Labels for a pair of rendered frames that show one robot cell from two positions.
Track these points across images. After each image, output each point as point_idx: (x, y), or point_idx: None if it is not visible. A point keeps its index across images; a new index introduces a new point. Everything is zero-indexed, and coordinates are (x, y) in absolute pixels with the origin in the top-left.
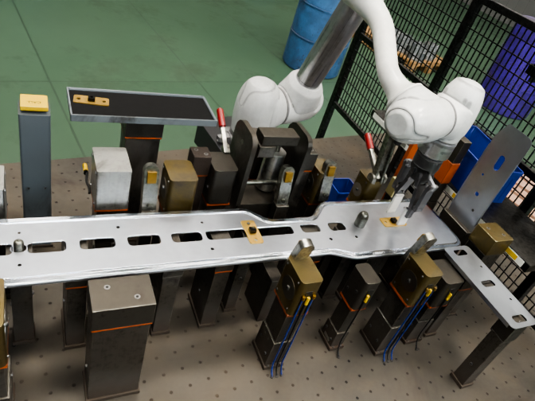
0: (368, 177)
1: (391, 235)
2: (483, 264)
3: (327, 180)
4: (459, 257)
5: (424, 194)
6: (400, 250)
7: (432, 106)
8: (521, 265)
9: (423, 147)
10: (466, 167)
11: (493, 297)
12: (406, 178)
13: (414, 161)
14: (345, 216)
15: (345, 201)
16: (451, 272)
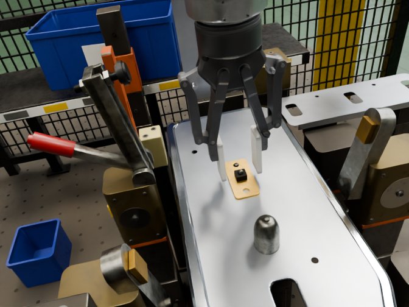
0: (139, 184)
1: (285, 190)
2: (311, 93)
3: (148, 284)
4: (306, 112)
5: (280, 86)
6: (322, 186)
7: None
8: (300, 61)
9: (237, 5)
10: (139, 43)
11: (384, 99)
12: (217, 104)
13: (230, 56)
14: (241, 266)
15: (189, 255)
16: (334, 131)
